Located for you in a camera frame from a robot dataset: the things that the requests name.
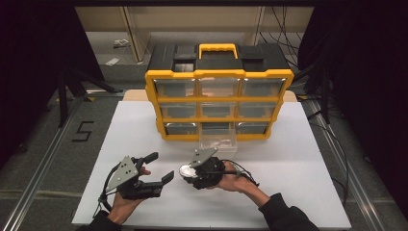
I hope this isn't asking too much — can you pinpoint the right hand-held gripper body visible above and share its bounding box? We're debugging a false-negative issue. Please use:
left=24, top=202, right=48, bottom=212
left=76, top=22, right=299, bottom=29
left=187, top=146, right=228, bottom=191

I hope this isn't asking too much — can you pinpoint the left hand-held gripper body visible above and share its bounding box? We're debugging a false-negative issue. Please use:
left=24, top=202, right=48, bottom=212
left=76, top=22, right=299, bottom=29
left=105, top=155, right=164, bottom=200

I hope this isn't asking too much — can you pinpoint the yellow black organizer cabinet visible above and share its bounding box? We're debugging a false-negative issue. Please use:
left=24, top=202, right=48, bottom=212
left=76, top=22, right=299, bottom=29
left=144, top=42, right=294, bottom=142

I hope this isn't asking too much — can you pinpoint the person's right hand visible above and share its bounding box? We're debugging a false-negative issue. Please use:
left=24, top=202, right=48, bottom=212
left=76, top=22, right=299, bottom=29
left=212, top=161, right=258, bottom=195

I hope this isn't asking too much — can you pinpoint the person's left hand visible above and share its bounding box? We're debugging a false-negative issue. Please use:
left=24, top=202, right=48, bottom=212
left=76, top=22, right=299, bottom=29
left=106, top=166, right=152, bottom=226

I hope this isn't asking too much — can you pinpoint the white table mat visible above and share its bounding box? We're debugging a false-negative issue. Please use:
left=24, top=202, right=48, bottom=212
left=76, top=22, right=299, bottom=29
left=71, top=100, right=353, bottom=230

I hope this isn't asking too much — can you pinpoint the grid of clear drawers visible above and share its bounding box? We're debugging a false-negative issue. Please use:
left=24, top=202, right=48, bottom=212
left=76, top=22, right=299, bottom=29
left=153, top=77, right=287, bottom=136

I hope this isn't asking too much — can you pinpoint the black metal stand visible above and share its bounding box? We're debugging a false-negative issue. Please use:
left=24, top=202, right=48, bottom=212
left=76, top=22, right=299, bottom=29
left=57, top=65, right=124, bottom=129
left=293, top=64, right=331, bottom=125

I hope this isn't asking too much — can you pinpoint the crumpled white paper scrap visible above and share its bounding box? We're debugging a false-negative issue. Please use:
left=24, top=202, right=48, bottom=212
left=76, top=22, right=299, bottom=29
left=113, top=38, right=131, bottom=49

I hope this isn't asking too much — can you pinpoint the dark curtain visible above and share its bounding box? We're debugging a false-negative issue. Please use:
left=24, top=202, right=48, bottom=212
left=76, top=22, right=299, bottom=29
left=0, top=0, right=105, bottom=169
left=297, top=6, right=408, bottom=222

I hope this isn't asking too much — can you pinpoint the left hand-held gripper cable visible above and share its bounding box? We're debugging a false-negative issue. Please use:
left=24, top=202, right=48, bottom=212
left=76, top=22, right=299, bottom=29
left=92, top=161, right=124, bottom=219

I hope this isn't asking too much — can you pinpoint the hand-held gripper cable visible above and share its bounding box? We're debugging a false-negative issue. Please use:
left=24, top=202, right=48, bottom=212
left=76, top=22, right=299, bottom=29
left=220, top=159, right=260, bottom=188
left=92, top=161, right=124, bottom=219

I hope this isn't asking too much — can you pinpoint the right hand-held gripper cable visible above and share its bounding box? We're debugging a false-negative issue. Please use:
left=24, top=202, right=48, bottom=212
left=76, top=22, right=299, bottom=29
left=220, top=159, right=260, bottom=188

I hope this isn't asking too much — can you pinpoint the aluminium frame rail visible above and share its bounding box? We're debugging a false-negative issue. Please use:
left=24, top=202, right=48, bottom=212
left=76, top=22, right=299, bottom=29
left=307, top=99, right=383, bottom=231
left=84, top=90, right=125, bottom=97
left=0, top=97, right=83, bottom=231

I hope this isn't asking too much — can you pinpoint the black floor cable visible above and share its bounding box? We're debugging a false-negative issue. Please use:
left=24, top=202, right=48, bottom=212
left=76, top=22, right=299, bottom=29
left=306, top=109, right=350, bottom=206

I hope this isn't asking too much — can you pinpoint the black cable bundle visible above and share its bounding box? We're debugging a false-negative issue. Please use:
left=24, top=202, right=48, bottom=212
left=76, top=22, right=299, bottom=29
left=258, top=6, right=309, bottom=70

